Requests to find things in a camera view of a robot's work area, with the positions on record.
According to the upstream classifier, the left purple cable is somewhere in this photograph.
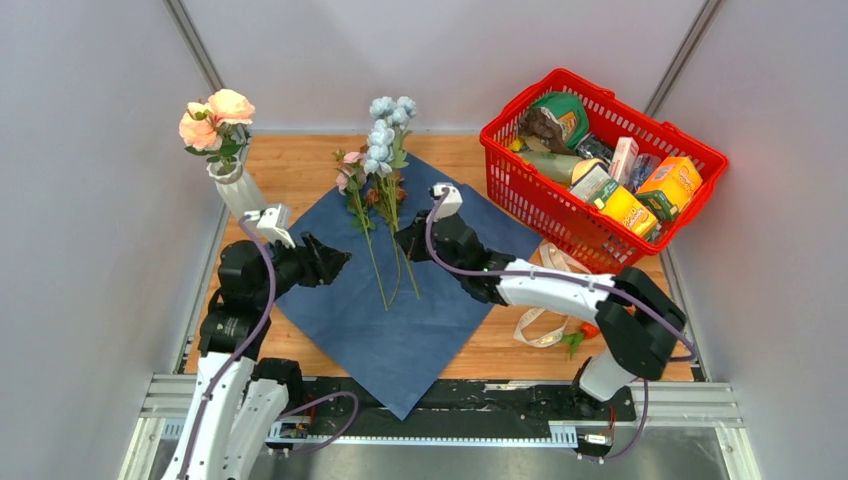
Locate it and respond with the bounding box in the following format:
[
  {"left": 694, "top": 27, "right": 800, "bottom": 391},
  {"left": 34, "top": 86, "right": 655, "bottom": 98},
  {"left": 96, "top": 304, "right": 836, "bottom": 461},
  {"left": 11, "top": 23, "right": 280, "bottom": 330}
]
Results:
[{"left": 177, "top": 217, "right": 361, "bottom": 480}]

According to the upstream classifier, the toy carrot with leaves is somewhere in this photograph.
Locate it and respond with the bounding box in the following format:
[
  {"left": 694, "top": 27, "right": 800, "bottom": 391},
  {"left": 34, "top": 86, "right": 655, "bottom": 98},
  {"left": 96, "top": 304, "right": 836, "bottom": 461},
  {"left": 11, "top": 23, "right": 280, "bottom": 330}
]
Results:
[{"left": 561, "top": 322, "right": 600, "bottom": 358}]

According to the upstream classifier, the yellow green box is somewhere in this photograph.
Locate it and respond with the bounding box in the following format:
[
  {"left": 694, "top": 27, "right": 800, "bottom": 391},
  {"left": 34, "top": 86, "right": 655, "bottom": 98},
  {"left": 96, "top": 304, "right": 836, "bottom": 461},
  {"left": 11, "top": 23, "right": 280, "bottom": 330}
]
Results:
[{"left": 587, "top": 179, "right": 659, "bottom": 238}]

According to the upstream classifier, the pink white box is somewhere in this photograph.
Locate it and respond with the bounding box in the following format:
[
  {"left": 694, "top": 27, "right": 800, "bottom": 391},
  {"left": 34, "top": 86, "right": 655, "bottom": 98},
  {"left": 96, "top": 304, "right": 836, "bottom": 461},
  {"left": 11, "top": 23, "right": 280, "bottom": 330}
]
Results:
[{"left": 608, "top": 137, "right": 640, "bottom": 185}]

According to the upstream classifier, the blue wrapping paper sheet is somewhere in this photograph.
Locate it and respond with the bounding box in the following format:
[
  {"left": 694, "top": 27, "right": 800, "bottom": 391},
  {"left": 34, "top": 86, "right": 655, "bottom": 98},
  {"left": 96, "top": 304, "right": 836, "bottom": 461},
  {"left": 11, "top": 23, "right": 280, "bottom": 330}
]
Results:
[{"left": 274, "top": 155, "right": 545, "bottom": 422}]

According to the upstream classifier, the green snack bag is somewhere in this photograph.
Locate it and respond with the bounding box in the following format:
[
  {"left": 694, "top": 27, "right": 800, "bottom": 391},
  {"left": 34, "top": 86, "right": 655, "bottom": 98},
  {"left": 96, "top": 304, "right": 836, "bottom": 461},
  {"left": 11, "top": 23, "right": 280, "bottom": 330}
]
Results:
[{"left": 530, "top": 92, "right": 589, "bottom": 150}]

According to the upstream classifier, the pink rose flower stem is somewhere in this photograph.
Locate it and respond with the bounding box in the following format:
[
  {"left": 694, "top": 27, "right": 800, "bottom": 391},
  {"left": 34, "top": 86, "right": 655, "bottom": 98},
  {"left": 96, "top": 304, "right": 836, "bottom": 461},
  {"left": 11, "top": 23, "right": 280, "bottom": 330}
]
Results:
[{"left": 178, "top": 88, "right": 256, "bottom": 176}]

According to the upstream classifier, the cream ribbon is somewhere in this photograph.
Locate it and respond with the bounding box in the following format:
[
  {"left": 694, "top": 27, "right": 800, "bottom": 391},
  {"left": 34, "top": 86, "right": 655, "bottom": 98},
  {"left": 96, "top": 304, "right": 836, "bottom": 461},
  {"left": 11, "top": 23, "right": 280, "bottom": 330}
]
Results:
[{"left": 512, "top": 242, "right": 588, "bottom": 353}]

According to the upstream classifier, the olive green bottle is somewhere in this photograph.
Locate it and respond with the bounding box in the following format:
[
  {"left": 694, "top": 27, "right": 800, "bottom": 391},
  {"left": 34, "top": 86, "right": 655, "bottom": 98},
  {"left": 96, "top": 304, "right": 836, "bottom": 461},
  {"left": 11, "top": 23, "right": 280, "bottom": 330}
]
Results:
[{"left": 518, "top": 151, "right": 607, "bottom": 187}]

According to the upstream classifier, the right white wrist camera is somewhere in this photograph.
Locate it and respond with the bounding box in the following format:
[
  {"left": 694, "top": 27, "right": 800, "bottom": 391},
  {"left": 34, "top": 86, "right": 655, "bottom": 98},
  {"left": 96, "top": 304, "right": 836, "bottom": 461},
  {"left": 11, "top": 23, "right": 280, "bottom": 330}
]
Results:
[{"left": 429, "top": 182, "right": 463, "bottom": 222}]

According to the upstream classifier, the clear plastic bottle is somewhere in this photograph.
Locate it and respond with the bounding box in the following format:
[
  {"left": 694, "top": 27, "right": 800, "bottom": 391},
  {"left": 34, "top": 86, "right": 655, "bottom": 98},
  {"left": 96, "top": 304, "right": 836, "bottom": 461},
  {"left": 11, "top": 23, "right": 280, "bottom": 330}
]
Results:
[{"left": 623, "top": 153, "right": 663, "bottom": 194}]

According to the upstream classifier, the white ribbed vase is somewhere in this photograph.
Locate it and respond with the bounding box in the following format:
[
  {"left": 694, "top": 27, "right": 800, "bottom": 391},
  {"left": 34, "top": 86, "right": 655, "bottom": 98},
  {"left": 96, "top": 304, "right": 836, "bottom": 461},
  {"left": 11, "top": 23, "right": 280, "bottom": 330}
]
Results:
[{"left": 207, "top": 160, "right": 269, "bottom": 221}]

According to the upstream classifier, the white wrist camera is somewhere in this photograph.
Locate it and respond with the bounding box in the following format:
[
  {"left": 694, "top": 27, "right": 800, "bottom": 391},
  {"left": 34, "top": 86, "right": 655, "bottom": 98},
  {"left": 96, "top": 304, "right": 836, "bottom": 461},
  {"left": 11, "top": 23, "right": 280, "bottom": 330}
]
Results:
[
  {"left": 242, "top": 203, "right": 296, "bottom": 249},
  {"left": 429, "top": 182, "right": 463, "bottom": 222}
]

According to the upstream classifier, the blue pink flower stem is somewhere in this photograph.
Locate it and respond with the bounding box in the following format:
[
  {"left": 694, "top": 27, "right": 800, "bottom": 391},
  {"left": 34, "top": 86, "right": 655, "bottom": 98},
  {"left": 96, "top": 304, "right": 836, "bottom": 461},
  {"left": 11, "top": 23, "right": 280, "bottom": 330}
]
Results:
[{"left": 365, "top": 172, "right": 406, "bottom": 305}]

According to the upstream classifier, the dark foil packet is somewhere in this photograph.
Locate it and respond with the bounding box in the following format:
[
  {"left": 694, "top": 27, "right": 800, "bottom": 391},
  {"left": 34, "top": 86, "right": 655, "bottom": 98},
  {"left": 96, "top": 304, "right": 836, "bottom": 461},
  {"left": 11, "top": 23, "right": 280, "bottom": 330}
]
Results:
[{"left": 574, "top": 133, "right": 614, "bottom": 164}]

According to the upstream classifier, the orange box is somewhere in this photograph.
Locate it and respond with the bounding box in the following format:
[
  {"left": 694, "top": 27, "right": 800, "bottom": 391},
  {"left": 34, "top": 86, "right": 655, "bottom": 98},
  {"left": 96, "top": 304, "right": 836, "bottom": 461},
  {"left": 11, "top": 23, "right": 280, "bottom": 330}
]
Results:
[{"left": 635, "top": 156, "right": 703, "bottom": 222}]

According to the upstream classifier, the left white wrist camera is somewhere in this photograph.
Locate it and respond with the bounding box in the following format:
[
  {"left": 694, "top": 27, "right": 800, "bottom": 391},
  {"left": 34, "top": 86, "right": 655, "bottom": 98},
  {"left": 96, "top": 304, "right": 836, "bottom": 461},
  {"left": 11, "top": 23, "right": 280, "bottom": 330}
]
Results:
[{"left": 242, "top": 203, "right": 296, "bottom": 249}]

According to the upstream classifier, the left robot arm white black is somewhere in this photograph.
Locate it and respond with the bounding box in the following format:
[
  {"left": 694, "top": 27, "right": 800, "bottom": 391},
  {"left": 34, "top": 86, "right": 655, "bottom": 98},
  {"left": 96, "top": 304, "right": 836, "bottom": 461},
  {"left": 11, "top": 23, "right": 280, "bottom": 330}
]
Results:
[{"left": 163, "top": 233, "right": 352, "bottom": 479}]

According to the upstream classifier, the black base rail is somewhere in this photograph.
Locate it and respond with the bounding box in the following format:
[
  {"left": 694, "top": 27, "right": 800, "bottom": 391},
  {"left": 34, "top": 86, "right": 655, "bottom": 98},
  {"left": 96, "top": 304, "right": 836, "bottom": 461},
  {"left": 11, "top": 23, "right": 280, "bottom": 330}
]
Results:
[{"left": 142, "top": 374, "right": 743, "bottom": 458}]

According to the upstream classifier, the brown crumpled bag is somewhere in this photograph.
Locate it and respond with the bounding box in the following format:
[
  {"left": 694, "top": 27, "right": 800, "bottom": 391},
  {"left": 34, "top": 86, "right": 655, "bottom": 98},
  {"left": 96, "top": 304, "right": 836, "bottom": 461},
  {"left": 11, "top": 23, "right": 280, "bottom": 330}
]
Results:
[{"left": 517, "top": 107, "right": 574, "bottom": 154}]

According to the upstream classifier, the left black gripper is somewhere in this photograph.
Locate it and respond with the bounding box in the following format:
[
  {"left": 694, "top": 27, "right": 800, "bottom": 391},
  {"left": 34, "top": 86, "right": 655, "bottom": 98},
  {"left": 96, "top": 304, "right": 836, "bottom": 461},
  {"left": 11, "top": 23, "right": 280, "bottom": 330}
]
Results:
[{"left": 254, "top": 230, "right": 353, "bottom": 306}]

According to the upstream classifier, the red shopping basket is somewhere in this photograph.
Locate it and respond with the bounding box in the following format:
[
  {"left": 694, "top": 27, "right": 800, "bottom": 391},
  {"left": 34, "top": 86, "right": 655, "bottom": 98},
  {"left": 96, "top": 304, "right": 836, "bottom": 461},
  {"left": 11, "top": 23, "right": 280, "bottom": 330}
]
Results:
[{"left": 480, "top": 68, "right": 728, "bottom": 273}]

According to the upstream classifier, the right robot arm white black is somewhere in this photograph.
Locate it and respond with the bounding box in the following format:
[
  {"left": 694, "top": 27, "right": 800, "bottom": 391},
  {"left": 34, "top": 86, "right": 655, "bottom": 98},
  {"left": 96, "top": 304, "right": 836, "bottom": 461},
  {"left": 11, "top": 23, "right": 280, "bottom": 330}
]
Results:
[{"left": 394, "top": 210, "right": 687, "bottom": 419}]

